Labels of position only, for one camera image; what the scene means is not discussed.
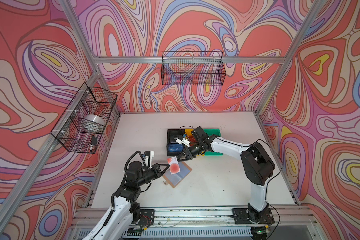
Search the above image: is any green storage bin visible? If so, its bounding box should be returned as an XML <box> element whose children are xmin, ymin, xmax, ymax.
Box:
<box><xmin>203</xmin><ymin>128</ymin><xmax>223</xmax><ymax>156</ymax></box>

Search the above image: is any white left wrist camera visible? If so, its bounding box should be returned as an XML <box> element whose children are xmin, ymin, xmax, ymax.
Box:
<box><xmin>145</xmin><ymin>151</ymin><xmax>155</xmax><ymax>159</ymax></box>

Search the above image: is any left wall wire basket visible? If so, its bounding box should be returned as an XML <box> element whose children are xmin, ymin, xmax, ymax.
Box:
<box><xmin>51</xmin><ymin>83</ymin><xmax>118</xmax><ymax>154</ymax></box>

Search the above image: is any small black device in basket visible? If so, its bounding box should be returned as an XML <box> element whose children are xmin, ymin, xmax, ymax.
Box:
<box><xmin>91</xmin><ymin>135</ymin><xmax>98</xmax><ymax>148</ymax></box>

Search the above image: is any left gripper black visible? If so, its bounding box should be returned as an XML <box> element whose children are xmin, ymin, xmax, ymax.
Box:
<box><xmin>134</xmin><ymin>164</ymin><xmax>169</xmax><ymax>189</ymax></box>

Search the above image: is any black card in bin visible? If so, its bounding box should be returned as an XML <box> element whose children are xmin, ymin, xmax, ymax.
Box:
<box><xmin>169</xmin><ymin>135</ymin><xmax>183</xmax><ymax>144</ymax></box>

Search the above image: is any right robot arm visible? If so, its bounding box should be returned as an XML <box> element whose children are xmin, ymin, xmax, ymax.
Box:
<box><xmin>174</xmin><ymin>127</ymin><xmax>276</xmax><ymax>225</ymax></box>

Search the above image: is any black storage bin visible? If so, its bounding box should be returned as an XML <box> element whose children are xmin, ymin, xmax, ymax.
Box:
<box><xmin>166</xmin><ymin>129</ymin><xmax>185</xmax><ymax>157</ymax></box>

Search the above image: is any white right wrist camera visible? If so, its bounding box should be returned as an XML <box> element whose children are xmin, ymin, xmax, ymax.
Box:
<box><xmin>176</xmin><ymin>138</ymin><xmax>191</xmax><ymax>147</ymax></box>

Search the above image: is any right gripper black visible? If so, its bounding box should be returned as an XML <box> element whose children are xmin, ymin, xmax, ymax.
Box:
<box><xmin>175</xmin><ymin>140</ymin><xmax>203</xmax><ymax>162</ymax></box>

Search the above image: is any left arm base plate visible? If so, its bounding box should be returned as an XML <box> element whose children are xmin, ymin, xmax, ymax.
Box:
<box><xmin>132</xmin><ymin>209</ymin><xmax>155</xmax><ymax>228</ymax></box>

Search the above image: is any aluminium front rail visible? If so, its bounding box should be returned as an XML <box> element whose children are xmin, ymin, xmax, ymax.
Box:
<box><xmin>70</xmin><ymin>205</ymin><xmax>319</xmax><ymax>229</ymax></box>

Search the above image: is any tan leather card holder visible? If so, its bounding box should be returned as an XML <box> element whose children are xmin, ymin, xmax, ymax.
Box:
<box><xmin>164</xmin><ymin>162</ymin><xmax>192</xmax><ymax>188</ymax></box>

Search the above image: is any blue VIP credit card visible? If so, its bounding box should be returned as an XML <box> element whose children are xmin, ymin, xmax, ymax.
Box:
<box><xmin>168</xmin><ymin>144</ymin><xmax>184</xmax><ymax>153</ymax></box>

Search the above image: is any grey tape roll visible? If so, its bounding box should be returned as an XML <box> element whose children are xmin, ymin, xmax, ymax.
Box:
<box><xmin>82</xmin><ymin>114</ymin><xmax>106</xmax><ymax>134</ymax></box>

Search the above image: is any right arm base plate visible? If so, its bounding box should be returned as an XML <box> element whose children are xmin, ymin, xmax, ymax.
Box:
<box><xmin>229</xmin><ymin>208</ymin><xmax>275</xmax><ymax>225</ymax></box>

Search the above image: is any yellow storage bin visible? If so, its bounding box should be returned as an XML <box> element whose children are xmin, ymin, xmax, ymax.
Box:
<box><xmin>185</xmin><ymin>128</ymin><xmax>206</xmax><ymax>146</ymax></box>

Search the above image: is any back wall wire basket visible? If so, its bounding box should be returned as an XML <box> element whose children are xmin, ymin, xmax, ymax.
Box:
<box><xmin>161</xmin><ymin>50</ymin><xmax>227</xmax><ymax>86</ymax></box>

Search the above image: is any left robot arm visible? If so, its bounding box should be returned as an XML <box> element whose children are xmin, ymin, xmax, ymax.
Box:
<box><xmin>84</xmin><ymin>151</ymin><xmax>170</xmax><ymax>240</ymax></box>

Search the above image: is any red white circle card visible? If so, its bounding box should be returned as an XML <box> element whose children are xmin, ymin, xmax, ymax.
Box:
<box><xmin>167</xmin><ymin>157</ymin><xmax>181</xmax><ymax>175</ymax></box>

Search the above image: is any wall wire basket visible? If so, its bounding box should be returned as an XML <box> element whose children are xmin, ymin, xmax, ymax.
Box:
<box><xmin>51</xmin><ymin>83</ymin><xmax>118</xmax><ymax>154</ymax></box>
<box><xmin>161</xmin><ymin>50</ymin><xmax>227</xmax><ymax>86</ymax></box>

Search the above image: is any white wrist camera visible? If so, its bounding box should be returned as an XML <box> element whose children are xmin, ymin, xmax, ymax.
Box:
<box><xmin>145</xmin><ymin>151</ymin><xmax>155</xmax><ymax>159</ymax></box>
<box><xmin>176</xmin><ymin>138</ymin><xmax>191</xmax><ymax>147</ymax></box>

